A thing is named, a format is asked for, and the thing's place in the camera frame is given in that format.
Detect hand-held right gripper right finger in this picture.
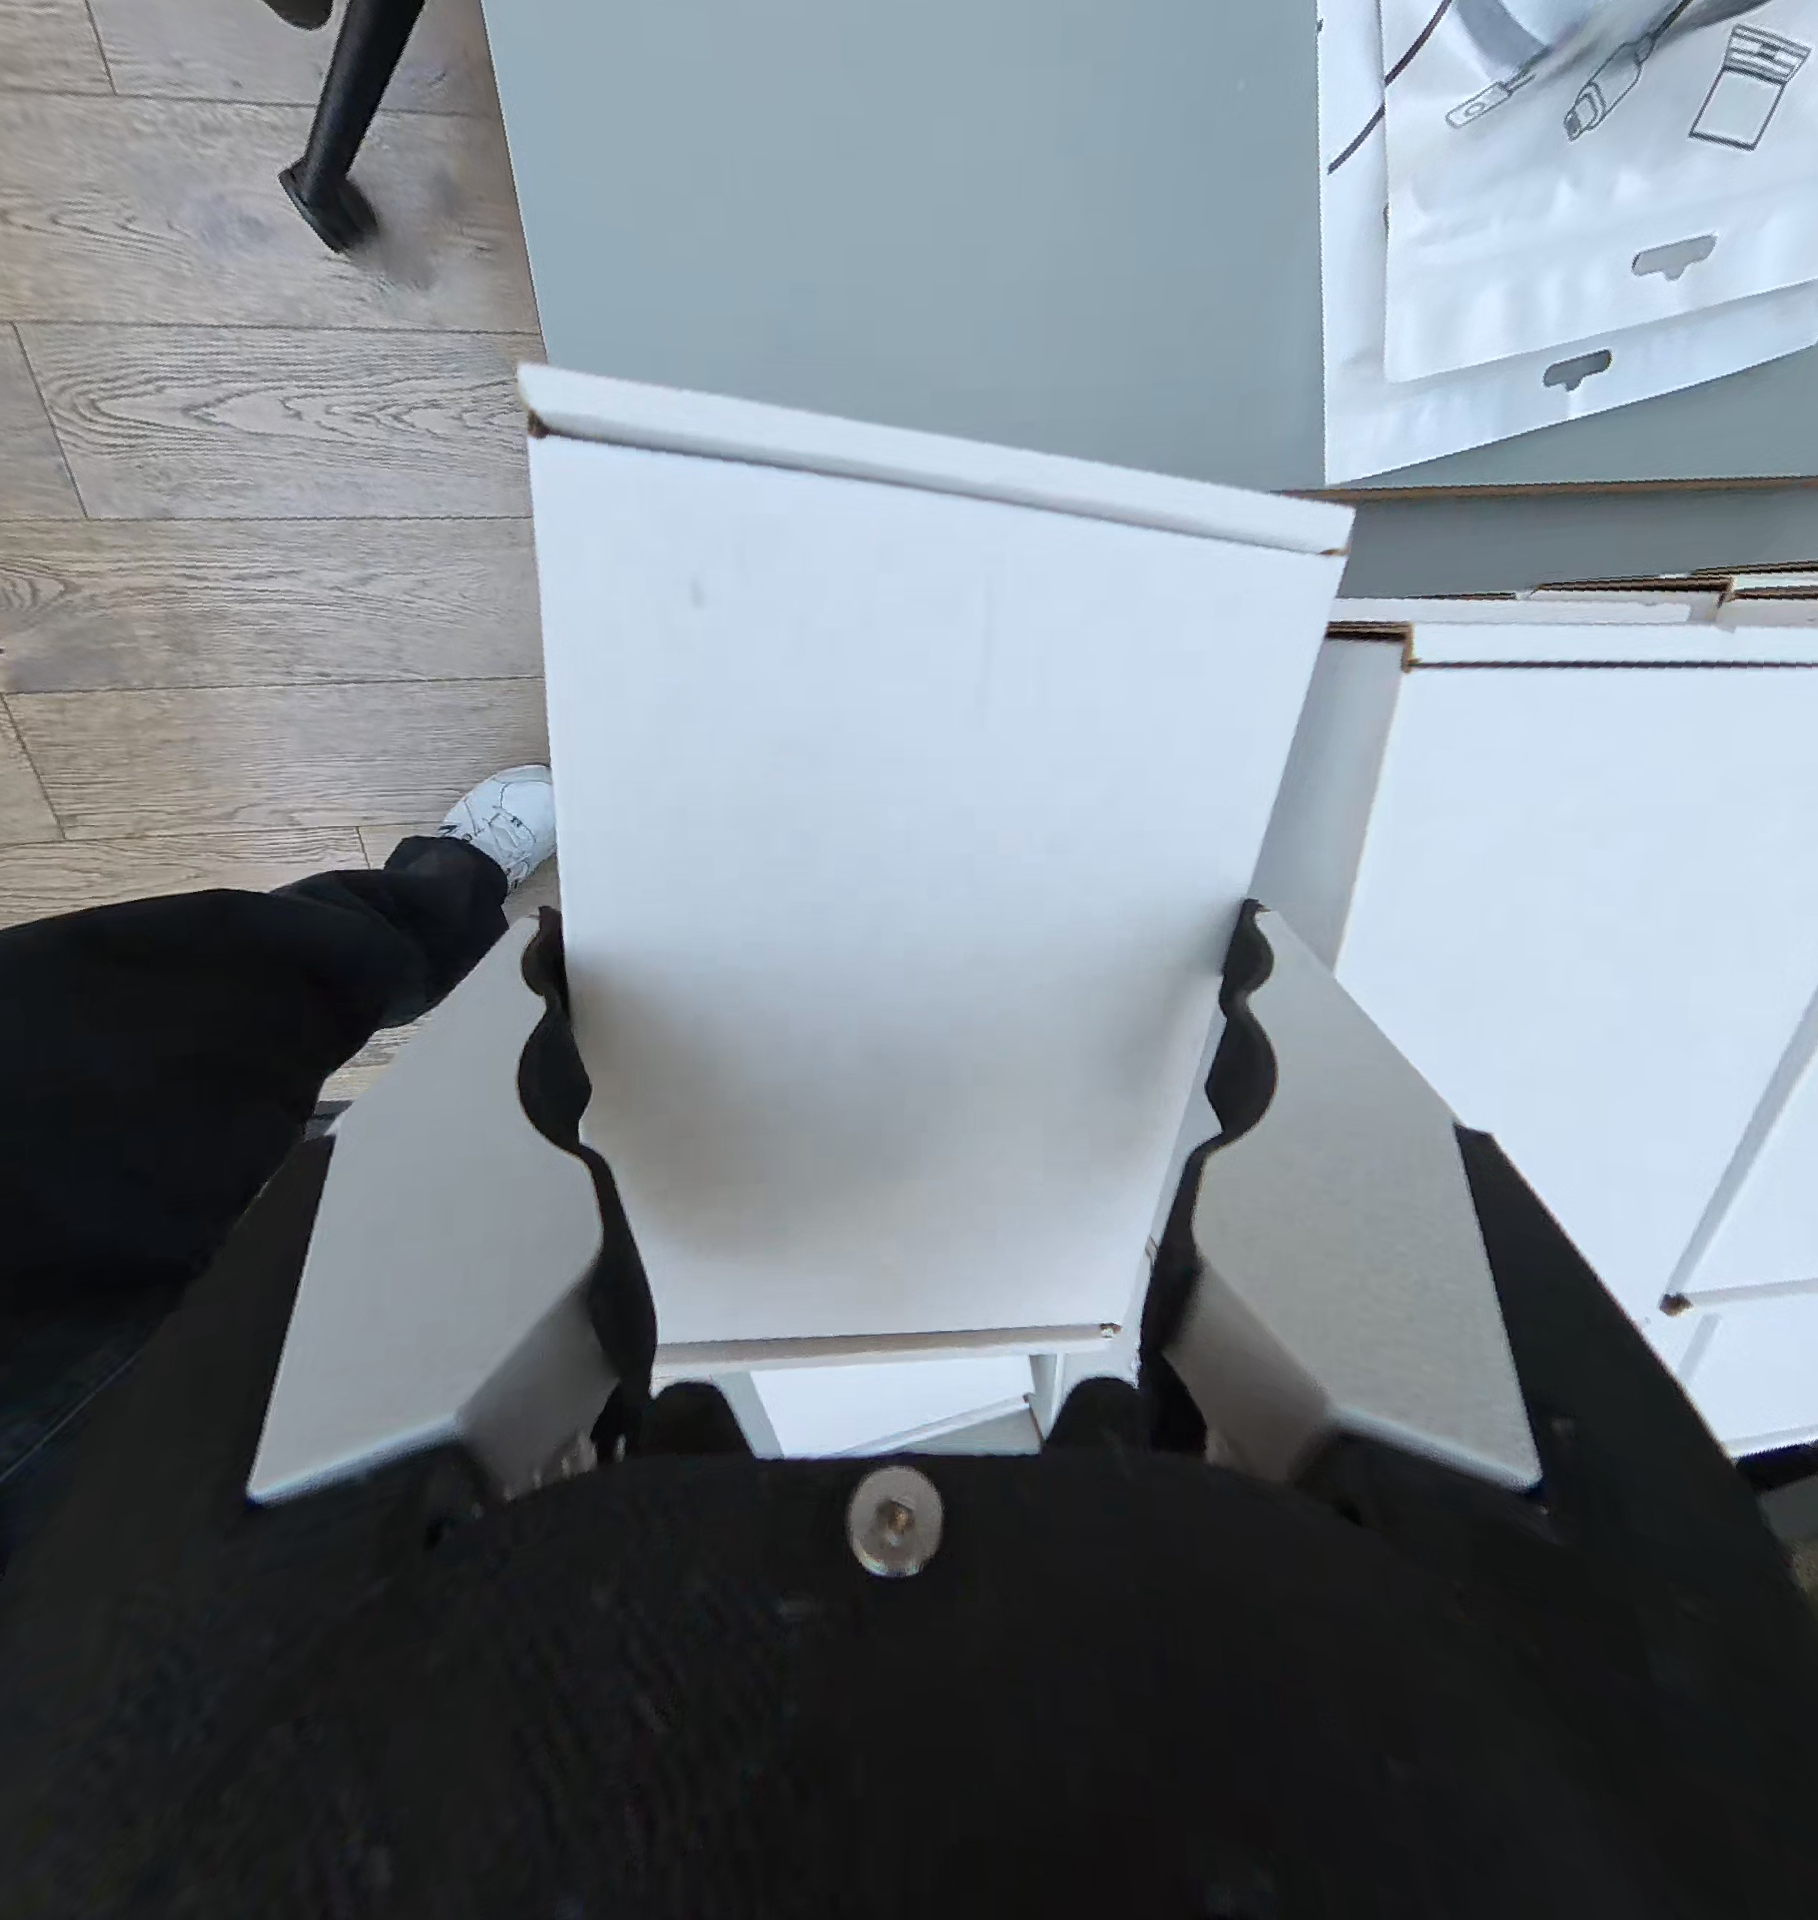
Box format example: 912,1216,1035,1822
1144,898,1543,1493

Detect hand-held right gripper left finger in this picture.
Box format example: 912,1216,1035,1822
243,905,660,1505

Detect pile of white boxes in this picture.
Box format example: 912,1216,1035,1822
1254,560,1818,1465

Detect white cardboard box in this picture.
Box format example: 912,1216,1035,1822
517,363,1359,1461

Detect person's black trouser leg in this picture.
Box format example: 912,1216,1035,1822
0,831,512,1382

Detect white sneaker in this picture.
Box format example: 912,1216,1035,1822
441,765,560,900

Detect white printed zip pouch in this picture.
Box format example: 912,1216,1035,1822
1374,0,1818,382
1315,0,1818,487

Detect black furniture leg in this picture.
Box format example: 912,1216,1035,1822
267,0,425,253

